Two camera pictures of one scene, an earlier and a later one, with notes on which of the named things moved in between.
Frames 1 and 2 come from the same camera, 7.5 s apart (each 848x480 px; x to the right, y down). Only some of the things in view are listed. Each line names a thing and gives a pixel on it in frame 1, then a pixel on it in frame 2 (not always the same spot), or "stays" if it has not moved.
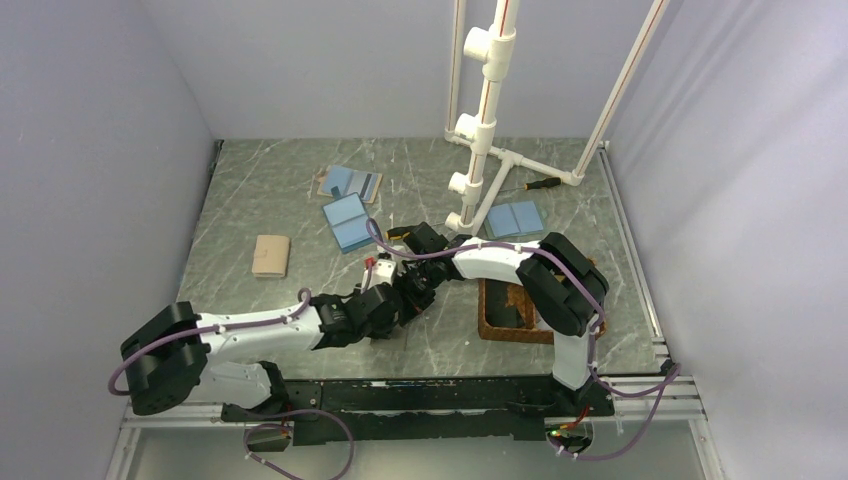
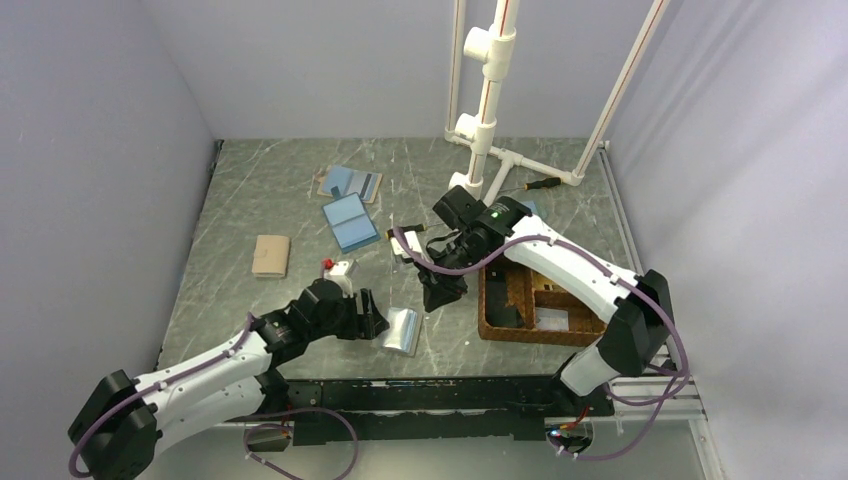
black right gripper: (415, 304) -> (440, 291)
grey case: (350, 181) stays
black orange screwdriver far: (547, 182) stays
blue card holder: (347, 217) stays
